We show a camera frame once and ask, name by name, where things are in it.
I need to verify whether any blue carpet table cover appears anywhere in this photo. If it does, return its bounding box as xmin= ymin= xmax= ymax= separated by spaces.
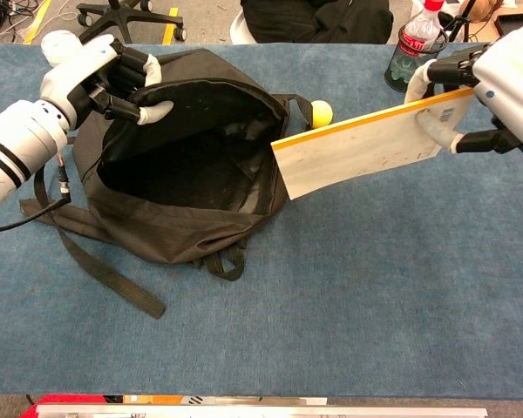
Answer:
xmin=0 ymin=42 xmax=523 ymax=398

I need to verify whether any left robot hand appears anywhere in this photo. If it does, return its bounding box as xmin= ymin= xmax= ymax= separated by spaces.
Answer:
xmin=40 ymin=34 xmax=174 ymax=131

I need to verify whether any black fabric backpack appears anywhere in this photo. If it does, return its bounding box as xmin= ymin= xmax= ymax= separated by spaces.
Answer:
xmin=19 ymin=48 xmax=315 ymax=321

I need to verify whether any yellow ball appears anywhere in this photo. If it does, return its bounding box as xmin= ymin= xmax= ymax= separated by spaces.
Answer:
xmin=309 ymin=99 xmax=334 ymax=130

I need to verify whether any black mesh cup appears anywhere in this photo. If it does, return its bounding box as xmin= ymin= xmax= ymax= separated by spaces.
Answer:
xmin=384 ymin=24 xmax=449 ymax=93

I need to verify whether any black office chair base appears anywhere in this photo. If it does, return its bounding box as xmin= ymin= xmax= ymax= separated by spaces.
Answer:
xmin=76 ymin=0 xmax=187 ymax=43

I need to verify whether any clear bottle with red label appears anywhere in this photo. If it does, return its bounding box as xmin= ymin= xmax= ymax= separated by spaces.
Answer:
xmin=403 ymin=0 xmax=442 ymax=57

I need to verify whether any red box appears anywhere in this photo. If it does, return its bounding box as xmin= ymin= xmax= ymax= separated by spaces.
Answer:
xmin=24 ymin=394 xmax=127 ymax=418

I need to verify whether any floor cable bundle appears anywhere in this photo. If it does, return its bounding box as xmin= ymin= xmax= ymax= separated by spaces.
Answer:
xmin=0 ymin=0 xmax=40 ymax=43

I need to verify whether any person in black clothes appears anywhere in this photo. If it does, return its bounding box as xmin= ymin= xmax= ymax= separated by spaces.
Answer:
xmin=239 ymin=0 xmax=394 ymax=44

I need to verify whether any white plastic jar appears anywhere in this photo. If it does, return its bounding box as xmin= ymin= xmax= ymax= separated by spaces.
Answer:
xmin=40 ymin=30 xmax=82 ymax=69

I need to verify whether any white book with yellow band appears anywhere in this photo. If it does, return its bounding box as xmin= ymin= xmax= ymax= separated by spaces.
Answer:
xmin=271 ymin=86 xmax=476 ymax=201

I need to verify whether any white chair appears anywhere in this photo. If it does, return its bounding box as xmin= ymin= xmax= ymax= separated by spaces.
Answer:
xmin=229 ymin=10 xmax=258 ymax=45

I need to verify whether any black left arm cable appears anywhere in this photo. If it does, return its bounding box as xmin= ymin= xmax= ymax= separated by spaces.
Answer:
xmin=0 ymin=152 xmax=73 ymax=236

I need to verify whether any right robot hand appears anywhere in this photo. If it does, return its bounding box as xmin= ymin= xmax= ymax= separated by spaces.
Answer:
xmin=404 ymin=22 xmax=523 ymax=158

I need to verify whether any black tripod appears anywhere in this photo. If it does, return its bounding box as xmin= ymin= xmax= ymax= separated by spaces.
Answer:
xmin=438 ymin=0 xmax=480 ymax=44

